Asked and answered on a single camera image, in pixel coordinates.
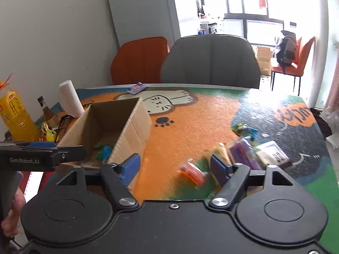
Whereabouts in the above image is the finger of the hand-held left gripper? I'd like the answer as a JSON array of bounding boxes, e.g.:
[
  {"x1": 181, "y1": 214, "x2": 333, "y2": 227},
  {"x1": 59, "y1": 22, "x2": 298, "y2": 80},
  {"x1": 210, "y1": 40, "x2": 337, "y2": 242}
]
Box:
[
  {"x1": 51, "y1": 145, "x2": 88, "y2": 165},
  {"x1": 0, "y1": 141, "x2": 58, "y2": 150}
]

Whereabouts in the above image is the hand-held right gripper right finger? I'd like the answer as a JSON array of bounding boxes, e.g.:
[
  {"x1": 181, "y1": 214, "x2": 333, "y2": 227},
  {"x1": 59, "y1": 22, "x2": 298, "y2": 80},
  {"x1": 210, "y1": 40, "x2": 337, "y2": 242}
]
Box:
[{"x1": 209, "y1": 154, "x2": 295, "y2": 213}]

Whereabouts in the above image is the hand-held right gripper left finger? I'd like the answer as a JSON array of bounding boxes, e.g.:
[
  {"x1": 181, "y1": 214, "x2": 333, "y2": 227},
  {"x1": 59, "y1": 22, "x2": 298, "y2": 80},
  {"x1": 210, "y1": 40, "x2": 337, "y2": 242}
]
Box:
[{"x1": 56, "y1": 153, "x2": 141, "y2": 214}]

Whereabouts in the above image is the cream yellow snack packet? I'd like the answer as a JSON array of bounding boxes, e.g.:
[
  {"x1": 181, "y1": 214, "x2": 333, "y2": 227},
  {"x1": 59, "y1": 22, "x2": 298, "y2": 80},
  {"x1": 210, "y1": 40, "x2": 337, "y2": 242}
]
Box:
[{"x1": 208, "y1": 142, "x2": 232, "y2": 164}]

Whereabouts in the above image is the blue snack packet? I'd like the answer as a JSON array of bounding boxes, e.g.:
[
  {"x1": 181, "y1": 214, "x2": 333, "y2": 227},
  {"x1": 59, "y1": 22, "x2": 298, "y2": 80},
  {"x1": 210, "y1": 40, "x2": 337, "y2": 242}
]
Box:
[{"x1": 102, "y1": 145, "x2": 113, "y2": 162}]

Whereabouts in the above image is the orange snack packet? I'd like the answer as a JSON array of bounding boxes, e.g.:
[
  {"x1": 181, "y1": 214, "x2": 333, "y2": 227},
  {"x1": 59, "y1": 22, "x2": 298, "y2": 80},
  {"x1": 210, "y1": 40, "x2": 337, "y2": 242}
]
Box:
[{"x1": 178, "y1": 159, "x2": 209, "y2": 186}]

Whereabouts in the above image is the purple snack packet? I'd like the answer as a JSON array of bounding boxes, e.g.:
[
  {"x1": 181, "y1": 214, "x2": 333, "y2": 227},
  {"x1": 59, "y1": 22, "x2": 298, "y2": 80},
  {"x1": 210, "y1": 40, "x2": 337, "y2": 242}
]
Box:
[{"x1": 229, "y1": 138, "x2": 263, "y2": 171}]

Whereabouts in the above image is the bright green snack packet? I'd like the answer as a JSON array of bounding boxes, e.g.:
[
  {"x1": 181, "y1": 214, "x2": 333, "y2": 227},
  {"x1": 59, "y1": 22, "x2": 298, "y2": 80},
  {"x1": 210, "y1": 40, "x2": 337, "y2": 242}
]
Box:
[{"x1": 94, "y1": 142, "x2": 106, "y2": 161}]

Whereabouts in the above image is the brown cardboard box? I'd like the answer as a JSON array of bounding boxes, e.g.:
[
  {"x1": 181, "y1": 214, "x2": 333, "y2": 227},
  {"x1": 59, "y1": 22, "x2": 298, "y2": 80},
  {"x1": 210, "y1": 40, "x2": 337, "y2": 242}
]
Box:
[{"x1": 57, "y1": 97, "x2": 152, "y2": 191}]

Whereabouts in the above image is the dark green snack packet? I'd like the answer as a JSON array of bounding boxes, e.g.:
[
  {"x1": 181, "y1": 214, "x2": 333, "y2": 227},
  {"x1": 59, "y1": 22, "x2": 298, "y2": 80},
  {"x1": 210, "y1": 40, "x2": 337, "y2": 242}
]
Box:
[{"x1": 231, "y1": 122, "x2": 247, "y2": 133}]

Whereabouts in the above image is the teal snack packet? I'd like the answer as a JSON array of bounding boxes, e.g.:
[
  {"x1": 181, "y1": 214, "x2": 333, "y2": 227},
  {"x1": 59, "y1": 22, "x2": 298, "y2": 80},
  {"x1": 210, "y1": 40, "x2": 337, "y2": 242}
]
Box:
[{"x1": 243, "y1": 127, "x2": 258, "y2": 141}]

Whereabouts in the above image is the white and black snack packet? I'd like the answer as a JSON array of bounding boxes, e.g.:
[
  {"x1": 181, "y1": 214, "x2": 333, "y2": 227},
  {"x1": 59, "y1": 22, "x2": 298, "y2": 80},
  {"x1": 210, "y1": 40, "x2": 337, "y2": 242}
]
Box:
[{"x1": 255, "y1": 141, "x2": 291, "y2": 169}]

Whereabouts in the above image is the person's left hand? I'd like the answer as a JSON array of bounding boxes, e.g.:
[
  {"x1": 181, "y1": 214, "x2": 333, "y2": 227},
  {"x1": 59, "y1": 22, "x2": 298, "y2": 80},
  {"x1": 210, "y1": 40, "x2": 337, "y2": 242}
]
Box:
[{"x1": 1, "y1": 189, "x2": 26, "y2": 237}]

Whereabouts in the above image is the yellow plastic bag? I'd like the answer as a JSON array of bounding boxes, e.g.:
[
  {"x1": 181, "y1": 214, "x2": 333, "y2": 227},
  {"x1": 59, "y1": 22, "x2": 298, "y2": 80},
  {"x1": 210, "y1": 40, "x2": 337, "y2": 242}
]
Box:
[{"x1": 40, "y1": 122, "x2": 58, "y2": 142}]

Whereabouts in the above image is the dark glass bottle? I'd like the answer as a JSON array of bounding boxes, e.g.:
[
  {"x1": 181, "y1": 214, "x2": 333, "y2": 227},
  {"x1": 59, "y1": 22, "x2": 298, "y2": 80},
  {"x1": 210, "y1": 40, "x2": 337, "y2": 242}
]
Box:
[{"x1": 38, "y1": 96, "x2": 60, "y2": 129}]

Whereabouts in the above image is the yellow cooking oil bottle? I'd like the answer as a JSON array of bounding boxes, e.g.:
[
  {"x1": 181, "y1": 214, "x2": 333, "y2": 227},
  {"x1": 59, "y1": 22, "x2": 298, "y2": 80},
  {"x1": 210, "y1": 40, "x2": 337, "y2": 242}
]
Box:
[{"x1": 0, "y1": 73, "x2": 40, "y2": 142}]

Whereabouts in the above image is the colourful printed table mat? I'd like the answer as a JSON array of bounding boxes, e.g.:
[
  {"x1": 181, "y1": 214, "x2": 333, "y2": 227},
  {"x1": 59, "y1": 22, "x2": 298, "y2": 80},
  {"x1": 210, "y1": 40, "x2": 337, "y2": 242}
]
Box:
[{"x1": 34, "y1": 83, "x2": 339, "y2": 247}]

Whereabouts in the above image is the white paper towel roll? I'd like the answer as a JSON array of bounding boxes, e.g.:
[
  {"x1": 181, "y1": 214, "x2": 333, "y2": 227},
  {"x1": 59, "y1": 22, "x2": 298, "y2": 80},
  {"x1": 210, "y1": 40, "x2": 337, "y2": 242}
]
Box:
[{"x1": 59, "y1": 80, "x2": 85, "y2": 118}]

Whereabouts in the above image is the small blue packet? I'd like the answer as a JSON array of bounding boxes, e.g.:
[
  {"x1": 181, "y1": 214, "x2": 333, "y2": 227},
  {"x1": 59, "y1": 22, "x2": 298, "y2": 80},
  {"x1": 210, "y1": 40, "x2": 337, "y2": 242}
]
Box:
[{"x1": 127, "y1": 83, "x2": 148, "y2": 95}]

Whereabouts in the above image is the orange dining chair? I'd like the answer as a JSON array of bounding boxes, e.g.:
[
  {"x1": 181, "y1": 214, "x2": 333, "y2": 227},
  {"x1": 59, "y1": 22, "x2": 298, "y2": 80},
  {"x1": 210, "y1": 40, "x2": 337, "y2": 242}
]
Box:
[{"x1": 111, "y1": 37, "x2": 170, "y2": 85}]

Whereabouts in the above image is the grey dining chair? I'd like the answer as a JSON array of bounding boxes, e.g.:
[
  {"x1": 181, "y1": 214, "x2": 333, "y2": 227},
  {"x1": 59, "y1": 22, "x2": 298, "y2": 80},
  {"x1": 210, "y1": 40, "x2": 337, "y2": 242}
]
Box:
[{"x1": 161, "y1": 34, "x2": 261, "y2": 89}]

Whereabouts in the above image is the small cardboard box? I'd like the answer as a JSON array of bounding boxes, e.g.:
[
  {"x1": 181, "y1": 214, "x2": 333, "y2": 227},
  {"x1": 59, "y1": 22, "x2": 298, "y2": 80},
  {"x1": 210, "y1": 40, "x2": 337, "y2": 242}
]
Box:
[{"x1": 254, "y1": 46, "x2": 276, "y2": 77}]

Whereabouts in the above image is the crumpled white plastic bag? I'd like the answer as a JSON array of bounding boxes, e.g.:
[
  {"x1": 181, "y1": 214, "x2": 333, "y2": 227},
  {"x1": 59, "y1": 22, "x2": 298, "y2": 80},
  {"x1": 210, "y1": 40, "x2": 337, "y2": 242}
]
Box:
[{"x1": 320, "y1": 106, "x2": 339, "y2": 124}]

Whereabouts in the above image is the grey black backpack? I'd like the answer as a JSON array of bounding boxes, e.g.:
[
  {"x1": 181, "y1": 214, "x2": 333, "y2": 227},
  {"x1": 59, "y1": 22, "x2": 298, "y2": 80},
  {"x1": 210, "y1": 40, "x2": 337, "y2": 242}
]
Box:
[{"x1": 275, "y1": 30, "x2": 297, "y2": 72}]

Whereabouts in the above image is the pink curtain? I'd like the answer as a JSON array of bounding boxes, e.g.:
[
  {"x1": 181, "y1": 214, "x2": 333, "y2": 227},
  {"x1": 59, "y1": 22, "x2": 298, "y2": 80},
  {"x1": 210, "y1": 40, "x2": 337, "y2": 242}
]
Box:
[{"x1": 325, "y1": 63, "x2": 339, "y2": 109}]

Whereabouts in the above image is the orange chair with black legs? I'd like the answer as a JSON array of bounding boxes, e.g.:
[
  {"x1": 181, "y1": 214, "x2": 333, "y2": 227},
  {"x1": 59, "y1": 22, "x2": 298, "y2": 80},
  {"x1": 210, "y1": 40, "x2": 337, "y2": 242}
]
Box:
[
  {"x1": 295, "y1": 37, "x2": 303, "y2": 64},
  {"x1": 271, "y1": 36, "x2": 316, "y2": 96}
]

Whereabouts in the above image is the cluttered shelf unit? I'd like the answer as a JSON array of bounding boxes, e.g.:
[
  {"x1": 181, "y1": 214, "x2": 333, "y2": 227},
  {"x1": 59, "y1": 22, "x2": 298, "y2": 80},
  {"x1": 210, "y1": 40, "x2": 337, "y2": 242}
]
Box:
[{"x1": 192, "y1": 0, "x2": 225, "y2": 36}]

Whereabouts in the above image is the black framed window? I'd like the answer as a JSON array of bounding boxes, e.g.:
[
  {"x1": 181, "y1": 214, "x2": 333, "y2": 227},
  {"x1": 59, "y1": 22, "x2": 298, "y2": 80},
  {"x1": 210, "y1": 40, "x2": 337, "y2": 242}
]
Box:
[{"x1": 224, "y1": 0, "x2": 286, "y2": 46}]

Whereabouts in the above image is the white refrigerator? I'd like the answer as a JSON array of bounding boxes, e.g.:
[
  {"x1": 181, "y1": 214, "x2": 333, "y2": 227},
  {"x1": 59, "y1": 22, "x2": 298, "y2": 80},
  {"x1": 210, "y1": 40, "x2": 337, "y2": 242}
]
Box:
[{"x1": 106, "y1": 0, "x2": 183, "y2": 48}]

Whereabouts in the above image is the black wire rack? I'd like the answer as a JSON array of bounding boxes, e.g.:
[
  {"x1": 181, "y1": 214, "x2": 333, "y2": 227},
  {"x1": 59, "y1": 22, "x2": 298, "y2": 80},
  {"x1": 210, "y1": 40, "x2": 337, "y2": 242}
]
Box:
[{"x1": 54, "y1": 99, "x2": 95, "y2": 141}]

